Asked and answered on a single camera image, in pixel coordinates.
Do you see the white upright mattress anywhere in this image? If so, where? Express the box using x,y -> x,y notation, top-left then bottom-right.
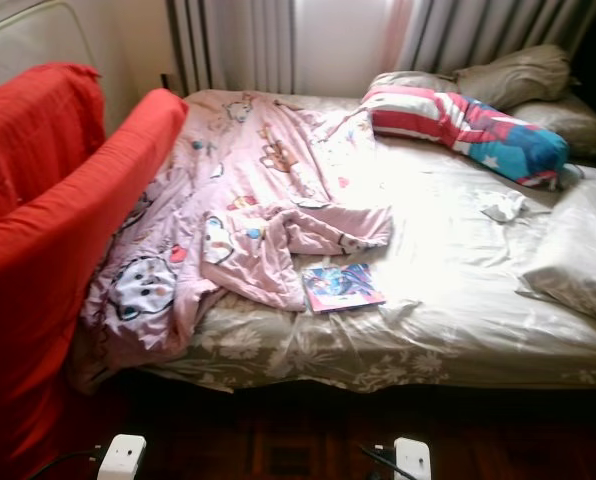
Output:
0,0 -> 101,101

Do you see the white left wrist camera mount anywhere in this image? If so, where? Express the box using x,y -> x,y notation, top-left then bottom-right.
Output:
96,434 -> 147,480

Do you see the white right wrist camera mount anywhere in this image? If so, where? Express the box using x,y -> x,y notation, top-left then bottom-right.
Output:
393,438 -> 432,480

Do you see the pink cartoon print quilt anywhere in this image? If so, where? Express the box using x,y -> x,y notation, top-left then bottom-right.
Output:
68,88 -> 394,396

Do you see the plump beige pillow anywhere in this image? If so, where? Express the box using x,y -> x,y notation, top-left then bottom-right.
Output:
453,44 -> 572,111

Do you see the red fabric sofa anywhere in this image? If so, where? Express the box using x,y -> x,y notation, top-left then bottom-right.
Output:
0,62 -> 189,480

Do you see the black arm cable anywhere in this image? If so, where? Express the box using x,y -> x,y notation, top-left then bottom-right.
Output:
28,450 -> 104,480
358,445 -> 401,480

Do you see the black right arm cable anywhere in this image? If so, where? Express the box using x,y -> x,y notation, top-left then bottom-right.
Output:
358,445 -> 401,480

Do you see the red blue star bolster pillow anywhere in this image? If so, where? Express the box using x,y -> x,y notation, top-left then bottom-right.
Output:
360,85 -> 571,189

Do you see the grey striped curtain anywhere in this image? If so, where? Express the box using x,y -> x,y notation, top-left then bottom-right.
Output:
393,0 -> 596,76
166,0 -> 297,96

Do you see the pink and blue comic book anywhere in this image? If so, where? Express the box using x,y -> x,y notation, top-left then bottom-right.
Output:
301,262 -> 387,314

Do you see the beige satin pillow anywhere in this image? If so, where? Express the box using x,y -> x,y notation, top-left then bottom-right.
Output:
508,95 -> 596,159

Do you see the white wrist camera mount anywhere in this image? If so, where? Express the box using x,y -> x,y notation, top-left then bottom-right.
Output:
393,438 -> 432,480
96,434 -> 147,480

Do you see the white sheer curtain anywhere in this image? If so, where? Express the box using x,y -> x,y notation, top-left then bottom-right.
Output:
293,0 -> 414,98

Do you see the white crumpled cloth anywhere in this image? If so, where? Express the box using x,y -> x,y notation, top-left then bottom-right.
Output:
478,190 -> 527,223

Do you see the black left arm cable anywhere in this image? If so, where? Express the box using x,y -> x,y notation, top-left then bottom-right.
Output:
28,450 -> 104,480

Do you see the flat beige pillow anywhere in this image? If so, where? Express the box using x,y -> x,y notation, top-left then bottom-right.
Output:
368,70 -> 457,94

